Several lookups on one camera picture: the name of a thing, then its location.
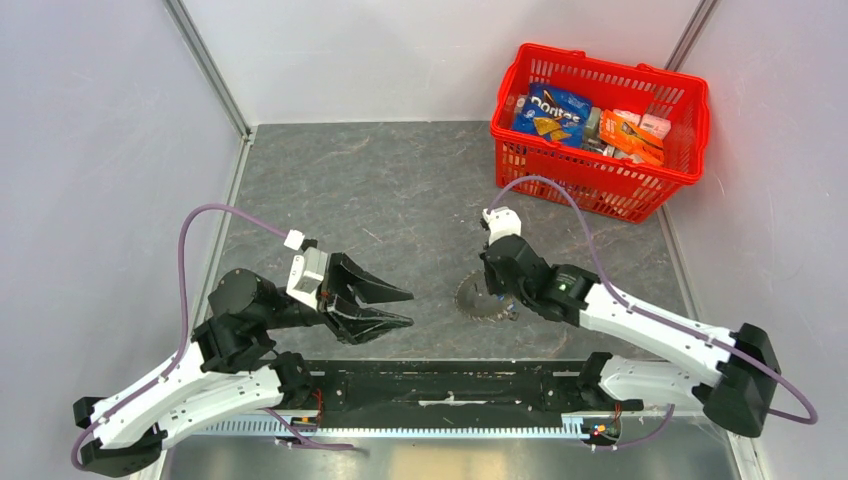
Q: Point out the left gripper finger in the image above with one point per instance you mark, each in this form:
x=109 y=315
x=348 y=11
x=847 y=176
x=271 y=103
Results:
x=360 y=326
x=350 y=279

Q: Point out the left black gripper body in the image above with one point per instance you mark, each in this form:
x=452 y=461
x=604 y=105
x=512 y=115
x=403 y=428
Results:
x=331 y=294

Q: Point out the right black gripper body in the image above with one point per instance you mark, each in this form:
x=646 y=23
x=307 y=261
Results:
x=497 y=285

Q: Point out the round keyring disc with keys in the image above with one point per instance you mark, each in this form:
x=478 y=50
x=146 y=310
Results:
x=473 y=299

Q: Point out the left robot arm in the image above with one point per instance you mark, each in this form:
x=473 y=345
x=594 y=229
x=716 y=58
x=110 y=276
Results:
x=229 y=364

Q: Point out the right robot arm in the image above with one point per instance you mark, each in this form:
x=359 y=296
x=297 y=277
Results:
x=698 y=363

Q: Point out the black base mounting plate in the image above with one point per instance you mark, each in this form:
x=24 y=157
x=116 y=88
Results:
x=450 y=394

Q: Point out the red plastic shopping basket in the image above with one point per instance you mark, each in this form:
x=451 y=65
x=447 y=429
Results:
x=599 y=177

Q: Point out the blue Doritos bag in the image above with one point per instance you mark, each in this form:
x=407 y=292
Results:
x=553 y=114

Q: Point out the orange snack box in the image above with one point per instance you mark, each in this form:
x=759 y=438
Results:
x=627 y=137

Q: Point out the pink small box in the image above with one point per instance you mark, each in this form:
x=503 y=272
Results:
x=656 y=126

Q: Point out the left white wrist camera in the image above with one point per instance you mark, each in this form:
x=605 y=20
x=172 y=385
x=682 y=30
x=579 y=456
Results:
x=308 y=269

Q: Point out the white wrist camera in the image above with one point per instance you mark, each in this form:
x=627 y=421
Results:
x=500 y=222
x=308 y=269

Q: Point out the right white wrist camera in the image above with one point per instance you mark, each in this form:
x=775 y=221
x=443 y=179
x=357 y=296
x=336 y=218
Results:
x=500 y=222

